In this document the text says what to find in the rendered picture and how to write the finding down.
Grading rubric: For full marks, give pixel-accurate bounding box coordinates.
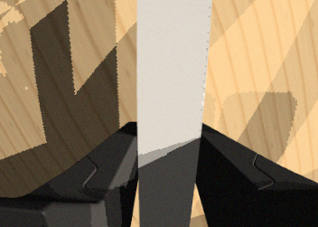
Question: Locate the white square stick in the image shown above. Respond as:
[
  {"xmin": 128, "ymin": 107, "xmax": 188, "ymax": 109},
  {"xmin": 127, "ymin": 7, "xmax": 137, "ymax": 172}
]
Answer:
[{"xmin": 136, "ymin": 0, "xmax": 212, "ymax": 227}]

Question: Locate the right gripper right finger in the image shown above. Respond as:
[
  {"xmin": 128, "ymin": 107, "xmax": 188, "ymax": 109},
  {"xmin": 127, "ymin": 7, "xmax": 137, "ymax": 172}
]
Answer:
[{"xmin": 195, "ymin": 123, "xmax": 318, "ymax": 227}]

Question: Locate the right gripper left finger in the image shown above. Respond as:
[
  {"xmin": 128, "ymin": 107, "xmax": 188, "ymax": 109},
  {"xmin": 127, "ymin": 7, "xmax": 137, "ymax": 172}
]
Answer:
[{"xmin": 0, "ymin": 122, "xmax": 138, "ymax": 227}]

